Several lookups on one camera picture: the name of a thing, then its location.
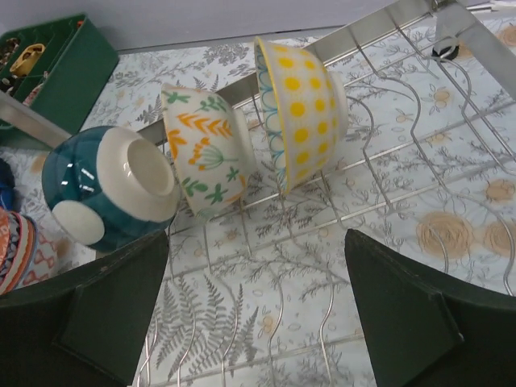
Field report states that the blue white patterned bowl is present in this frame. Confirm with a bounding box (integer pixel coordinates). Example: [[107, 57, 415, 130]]
[[1, 213, 58, 293]]

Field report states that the teal rimmed white bowl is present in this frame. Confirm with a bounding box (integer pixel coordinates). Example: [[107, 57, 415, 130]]
[[42, 126, 181, 253]]

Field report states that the yellow rolled tie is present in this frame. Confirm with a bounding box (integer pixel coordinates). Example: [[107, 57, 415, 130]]
[[10, 44, 46, 77]]

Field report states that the green patterned plate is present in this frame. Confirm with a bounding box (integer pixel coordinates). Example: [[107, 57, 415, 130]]
[[254, 37, 348, 195]]

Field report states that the orange flower patterned plate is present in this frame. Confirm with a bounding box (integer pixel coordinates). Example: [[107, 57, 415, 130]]
[[161, 83, 256, 220]]

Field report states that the stainless steel dish rack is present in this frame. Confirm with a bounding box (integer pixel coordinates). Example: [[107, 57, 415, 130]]
[[0, 0, 516, 387]]

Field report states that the blue plaid cloth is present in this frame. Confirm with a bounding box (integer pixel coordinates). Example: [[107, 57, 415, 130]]
[[0, 159, 15, 210]]

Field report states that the red diamond patterned bowl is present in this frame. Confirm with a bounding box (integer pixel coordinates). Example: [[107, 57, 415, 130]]
[[1, 211, 29, 294]]

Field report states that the green compartment tray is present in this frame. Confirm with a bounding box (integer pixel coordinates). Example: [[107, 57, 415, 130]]
[[1, 13, 119, 135]]

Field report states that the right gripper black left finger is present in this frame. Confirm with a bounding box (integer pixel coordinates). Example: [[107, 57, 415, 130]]
[[1, 231, 169, 386]]

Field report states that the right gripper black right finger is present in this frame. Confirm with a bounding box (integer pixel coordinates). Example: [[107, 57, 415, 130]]
[[344, 229, 515, 386]]

